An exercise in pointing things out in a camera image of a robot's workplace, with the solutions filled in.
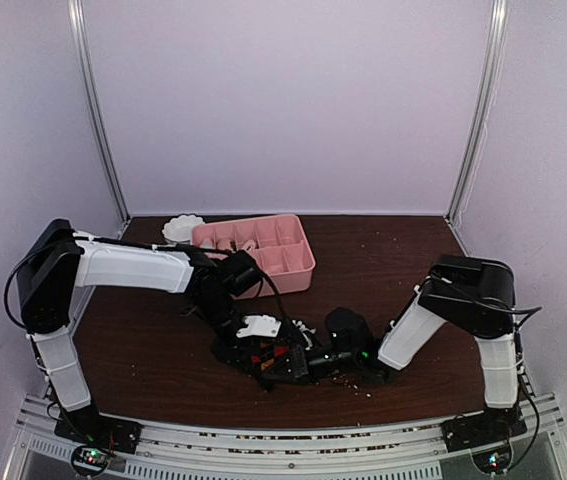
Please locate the black red argyle sock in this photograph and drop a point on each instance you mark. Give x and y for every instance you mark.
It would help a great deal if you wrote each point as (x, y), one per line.
(269, 364)

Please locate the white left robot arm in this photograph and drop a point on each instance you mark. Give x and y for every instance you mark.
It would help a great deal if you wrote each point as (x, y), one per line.
(64, 261)

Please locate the aluminium frame post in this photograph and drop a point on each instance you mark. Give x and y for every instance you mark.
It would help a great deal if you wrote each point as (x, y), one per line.
(487, 87)
(81, 41)

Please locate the white scalloped ceramic bowl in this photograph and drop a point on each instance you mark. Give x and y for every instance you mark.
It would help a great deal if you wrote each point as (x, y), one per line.
(178, 230)

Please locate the right aluminium frame post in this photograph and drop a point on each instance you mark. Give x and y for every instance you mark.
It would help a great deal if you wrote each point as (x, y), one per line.
(487, 87)

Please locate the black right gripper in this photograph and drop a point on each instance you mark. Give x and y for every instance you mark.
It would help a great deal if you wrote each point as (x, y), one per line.
(310, 370)

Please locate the front aluminium rail base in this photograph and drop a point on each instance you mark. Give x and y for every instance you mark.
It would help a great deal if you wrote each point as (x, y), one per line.
(407, 450)

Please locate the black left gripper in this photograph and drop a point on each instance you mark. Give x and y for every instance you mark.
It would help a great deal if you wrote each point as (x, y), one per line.
(236, 351)

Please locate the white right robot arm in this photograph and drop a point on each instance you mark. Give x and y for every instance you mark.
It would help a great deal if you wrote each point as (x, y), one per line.
(475, 295)

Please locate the beige brown striped sock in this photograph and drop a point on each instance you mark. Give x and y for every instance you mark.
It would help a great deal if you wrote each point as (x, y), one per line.
(249, 245)

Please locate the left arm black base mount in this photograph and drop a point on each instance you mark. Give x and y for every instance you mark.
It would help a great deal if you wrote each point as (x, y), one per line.
(88, 426)

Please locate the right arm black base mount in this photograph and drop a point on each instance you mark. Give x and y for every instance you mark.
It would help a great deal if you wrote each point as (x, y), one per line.
(484, 428)

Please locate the left aluminium frame post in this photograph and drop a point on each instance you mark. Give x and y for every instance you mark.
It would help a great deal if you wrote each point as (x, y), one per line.
(81, 41)

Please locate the pink divided organizer tray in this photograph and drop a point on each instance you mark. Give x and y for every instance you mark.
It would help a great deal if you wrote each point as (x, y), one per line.
(283, 253)

